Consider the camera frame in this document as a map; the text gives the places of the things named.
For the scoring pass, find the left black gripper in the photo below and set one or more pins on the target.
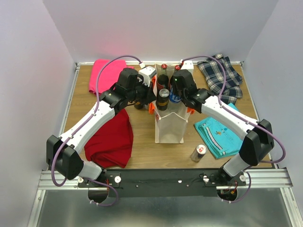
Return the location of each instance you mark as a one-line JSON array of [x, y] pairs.
[[150, 96]]

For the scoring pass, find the beige canvas tote bag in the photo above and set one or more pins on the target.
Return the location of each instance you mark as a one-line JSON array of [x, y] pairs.
[[171, 124]]

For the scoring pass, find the plaid navy white shirt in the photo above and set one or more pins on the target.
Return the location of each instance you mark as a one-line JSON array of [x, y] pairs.
[[222, 78]]

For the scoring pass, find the black can front table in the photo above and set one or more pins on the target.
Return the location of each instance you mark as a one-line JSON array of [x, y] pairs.
[[162, 99]]

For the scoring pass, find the teal folded shorts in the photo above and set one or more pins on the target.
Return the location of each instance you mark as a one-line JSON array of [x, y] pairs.
[[220, 140]]

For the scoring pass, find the clear water bottle blue label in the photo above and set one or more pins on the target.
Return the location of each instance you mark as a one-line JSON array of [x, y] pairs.
[[174, 98]]

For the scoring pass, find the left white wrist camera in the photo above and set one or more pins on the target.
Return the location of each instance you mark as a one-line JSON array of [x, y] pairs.
[[148, 72]]

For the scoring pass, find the silver can front table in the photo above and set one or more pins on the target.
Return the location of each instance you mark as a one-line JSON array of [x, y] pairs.
[[198, 153]]

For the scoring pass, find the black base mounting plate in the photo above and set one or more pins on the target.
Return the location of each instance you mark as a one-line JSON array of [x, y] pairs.
[[162, 183]]

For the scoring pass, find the red folded cloth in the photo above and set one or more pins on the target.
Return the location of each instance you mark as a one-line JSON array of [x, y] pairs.
[[112, 144]]

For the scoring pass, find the cola glass bottle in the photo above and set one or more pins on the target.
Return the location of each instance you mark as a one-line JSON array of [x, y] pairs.
[[162, 78]]

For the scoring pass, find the pink folded cloth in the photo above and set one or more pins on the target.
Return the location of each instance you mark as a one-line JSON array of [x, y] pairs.
[[108, 77]]

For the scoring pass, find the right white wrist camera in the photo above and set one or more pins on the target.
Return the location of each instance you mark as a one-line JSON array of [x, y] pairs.
[[187, 65]]

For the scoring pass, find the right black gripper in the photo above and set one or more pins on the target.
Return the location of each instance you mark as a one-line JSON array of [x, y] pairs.
[[174, 89]]

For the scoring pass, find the black can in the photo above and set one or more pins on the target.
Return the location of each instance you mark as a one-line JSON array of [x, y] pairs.
[[138, 106]]

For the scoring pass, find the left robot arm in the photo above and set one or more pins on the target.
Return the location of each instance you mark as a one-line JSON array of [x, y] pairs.
[[63, 152]]

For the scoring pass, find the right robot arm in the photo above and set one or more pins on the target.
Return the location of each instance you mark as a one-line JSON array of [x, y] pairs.
[[256, 136]]

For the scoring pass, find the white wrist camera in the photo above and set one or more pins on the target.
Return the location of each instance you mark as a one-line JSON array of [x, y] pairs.
[[187, 65], [148, 72]]

